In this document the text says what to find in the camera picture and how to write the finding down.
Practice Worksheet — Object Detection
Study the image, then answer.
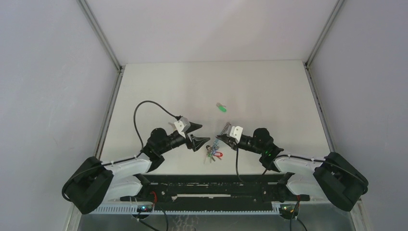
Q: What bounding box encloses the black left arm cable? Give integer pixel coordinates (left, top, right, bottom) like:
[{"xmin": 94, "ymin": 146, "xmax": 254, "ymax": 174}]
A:
[{"xmin": 62, "ymin": 101, "xmax": 183, "ymax": 203}]

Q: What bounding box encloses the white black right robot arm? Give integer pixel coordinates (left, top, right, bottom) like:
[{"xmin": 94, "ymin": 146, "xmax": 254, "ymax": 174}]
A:
[{"xmin": 227, "ymin": 126, "xmax": 369, "ymax": 211}]

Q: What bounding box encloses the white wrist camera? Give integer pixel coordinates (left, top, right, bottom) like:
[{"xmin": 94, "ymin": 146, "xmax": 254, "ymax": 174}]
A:
[
  {"xmin": 169, "ymin": 116, "xmax": 191, "ymax": 138},
  {"xmin": 227, "ymin": 126, "xmax": 243, "ymax": 143}
]

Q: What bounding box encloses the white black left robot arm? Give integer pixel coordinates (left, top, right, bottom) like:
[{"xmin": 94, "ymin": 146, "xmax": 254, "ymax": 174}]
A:
[{"xmin": 62, "ymin": 121, "xmax": 210, "ymax": 214}]

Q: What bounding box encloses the red tagged key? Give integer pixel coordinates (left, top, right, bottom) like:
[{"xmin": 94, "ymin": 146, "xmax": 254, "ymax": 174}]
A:
[{"xmin": 204, "ymin": 145, "xmax": 223, "ymax": 163}]

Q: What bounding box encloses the aluminium frame post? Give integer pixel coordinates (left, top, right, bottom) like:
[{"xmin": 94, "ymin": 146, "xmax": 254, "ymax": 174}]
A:
[
  {"xmin": 304, "ymin": 0, "xmax": 346, "ymax": 69},
  {"xmin": 76, "ymin": 0, "xmax": 122, "ymax": 72}
]

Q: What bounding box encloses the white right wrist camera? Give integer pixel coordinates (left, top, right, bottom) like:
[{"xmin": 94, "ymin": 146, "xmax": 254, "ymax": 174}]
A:
[{"xmin": 227, "ymin": 126, "xmax": 243, "ymax": 143}]

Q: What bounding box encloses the green tagged key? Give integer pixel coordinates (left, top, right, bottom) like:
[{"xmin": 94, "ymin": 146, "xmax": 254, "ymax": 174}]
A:
[{"xmin": 216, "ymin": 103, "xmax": 227, "ymax": 113}]

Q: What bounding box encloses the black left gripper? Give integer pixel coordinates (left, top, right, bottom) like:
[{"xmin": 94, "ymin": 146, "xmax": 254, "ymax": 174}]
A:
[{"xmin": 158, "ymin": 122, "xmax": 209, "ymax": 154}]

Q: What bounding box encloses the round key organizer with rings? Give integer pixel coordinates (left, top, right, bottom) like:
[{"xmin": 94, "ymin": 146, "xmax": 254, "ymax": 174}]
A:
[{"xmin": 220, "ymin": 121, "xmax": 232, "ymax": 135}]

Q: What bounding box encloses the white slotted cable duct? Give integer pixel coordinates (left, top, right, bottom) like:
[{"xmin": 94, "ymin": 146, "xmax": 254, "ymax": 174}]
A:
[{"xmin": 91, "ymin": 203, "xmax": 281, "ymax": 215}]

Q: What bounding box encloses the dark blue key tag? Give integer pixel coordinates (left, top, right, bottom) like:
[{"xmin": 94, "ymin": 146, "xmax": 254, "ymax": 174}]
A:
[{"xmin": 210, "ymin": 139, "xmax": 219, "ymax": 152}]

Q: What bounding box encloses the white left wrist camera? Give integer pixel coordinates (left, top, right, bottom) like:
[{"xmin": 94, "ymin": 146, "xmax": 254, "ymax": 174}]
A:
[{"xmin": 169, "ymin": 116, "xmax": 191, "ymax": 138}]

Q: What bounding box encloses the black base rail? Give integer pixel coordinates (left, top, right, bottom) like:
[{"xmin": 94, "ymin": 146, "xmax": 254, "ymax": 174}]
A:
[{"xmin": 120, "ymin": 174, "xmax": 310, "ymax": 210}]

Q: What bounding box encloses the right aluminium frame post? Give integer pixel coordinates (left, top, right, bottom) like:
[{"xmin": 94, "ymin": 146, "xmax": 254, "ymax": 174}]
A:
[{"xmin": 304, "ymin": 0, "xmax": 346, "ymax": 69}]

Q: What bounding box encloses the left aluminium frame post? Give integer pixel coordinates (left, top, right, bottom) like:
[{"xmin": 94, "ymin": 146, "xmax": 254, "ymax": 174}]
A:
[{"xmin": 76, "ymin": 0, "xmax": 122, "ymax": 72}]

